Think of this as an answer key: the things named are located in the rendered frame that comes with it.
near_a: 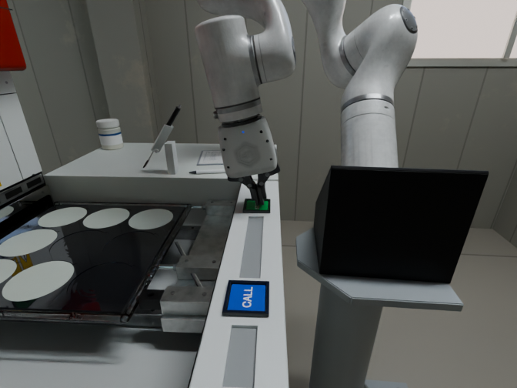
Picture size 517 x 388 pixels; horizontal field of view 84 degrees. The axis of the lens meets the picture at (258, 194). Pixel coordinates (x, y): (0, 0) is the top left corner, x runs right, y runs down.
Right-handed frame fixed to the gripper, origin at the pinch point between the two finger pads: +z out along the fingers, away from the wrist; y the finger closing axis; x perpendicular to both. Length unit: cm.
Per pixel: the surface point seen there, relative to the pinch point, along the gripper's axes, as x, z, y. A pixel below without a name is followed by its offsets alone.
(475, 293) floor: 81, 123, 101
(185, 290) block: -19.3, 5.8, -12.1
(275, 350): -33.1, 3.6, 2.5
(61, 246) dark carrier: -7.4, 0.7, -40.5
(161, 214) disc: 6.8, 3.9, -25.3
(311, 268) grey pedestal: -2.0, 19.1, 8.1
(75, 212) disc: 7.1, -0.6, -46.6
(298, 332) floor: 50, 101, -3
